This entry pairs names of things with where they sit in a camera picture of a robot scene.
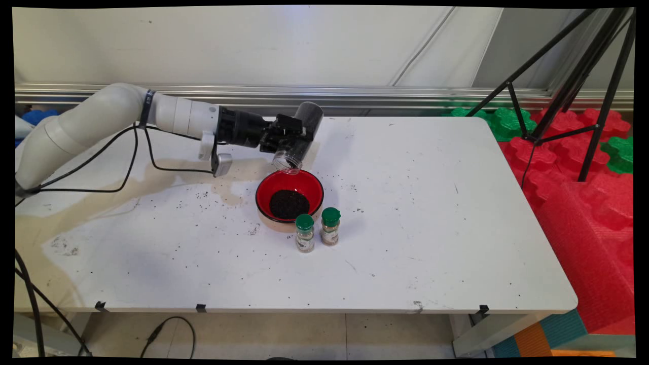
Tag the aluminium wall rail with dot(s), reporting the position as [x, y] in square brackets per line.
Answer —
[405, 96]

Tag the black seeds heap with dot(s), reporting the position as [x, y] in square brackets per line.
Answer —
[289, 204]

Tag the teal foam mat tile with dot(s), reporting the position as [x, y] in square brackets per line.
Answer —
[568, 327]

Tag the red bowl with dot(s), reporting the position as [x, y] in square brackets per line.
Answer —
[312, 187]

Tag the clear jar with black seeds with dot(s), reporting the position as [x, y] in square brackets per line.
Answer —
[310, 114]

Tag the orange foam mat tile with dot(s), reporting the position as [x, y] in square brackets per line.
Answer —
[532, 340]

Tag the red foam puzzle block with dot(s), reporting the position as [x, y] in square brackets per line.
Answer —
[563, 121]
[616, 121]

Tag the green-lidded glass spice jar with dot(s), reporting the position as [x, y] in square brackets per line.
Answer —
[305, 238]
[330, 230]

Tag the small green foam puzzle block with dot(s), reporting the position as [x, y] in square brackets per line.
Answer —
[459, 111]

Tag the red and green foam mat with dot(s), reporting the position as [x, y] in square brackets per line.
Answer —
[537, 157]

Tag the large red foam block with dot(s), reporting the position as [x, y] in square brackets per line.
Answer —
[588, 253]

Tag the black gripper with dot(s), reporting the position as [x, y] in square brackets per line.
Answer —
[243, 129]

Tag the grey table leg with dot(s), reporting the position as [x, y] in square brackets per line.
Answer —
[487, 334]
[56, 339]

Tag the blue foam block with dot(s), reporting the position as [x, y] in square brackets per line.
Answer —
[38, 116]

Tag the black tripod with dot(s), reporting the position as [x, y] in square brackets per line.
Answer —
[578, 76]

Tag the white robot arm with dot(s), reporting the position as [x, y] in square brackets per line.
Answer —
[101, 114]

